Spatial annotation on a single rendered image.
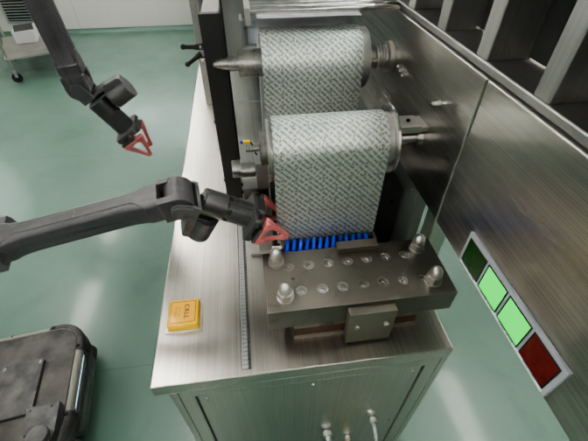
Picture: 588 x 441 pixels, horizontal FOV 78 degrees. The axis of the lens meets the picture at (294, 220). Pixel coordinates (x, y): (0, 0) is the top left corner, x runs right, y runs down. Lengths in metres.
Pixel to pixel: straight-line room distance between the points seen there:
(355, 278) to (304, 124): 0.34
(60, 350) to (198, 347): 1.05
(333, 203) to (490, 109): 0.36
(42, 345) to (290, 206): 1.38
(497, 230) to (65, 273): 2.26
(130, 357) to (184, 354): 1.13
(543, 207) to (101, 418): 1.78
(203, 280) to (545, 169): 0.77
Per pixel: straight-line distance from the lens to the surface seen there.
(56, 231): 0.82
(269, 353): 0.86
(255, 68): 0.94
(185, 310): 0.92
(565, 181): 0.54
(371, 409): 1.16
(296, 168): 0.74
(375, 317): 0.79
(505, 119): 0.63
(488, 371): 2.03
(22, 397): 1.81
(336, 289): 0.79
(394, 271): 0.84
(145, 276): 2.27
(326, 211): 0.83
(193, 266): 1.03
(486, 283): 0.68
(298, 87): 0.92
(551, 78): 0.58
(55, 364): 1.84
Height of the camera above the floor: 1.66
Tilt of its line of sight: 43 degrees down
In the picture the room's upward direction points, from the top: straight up
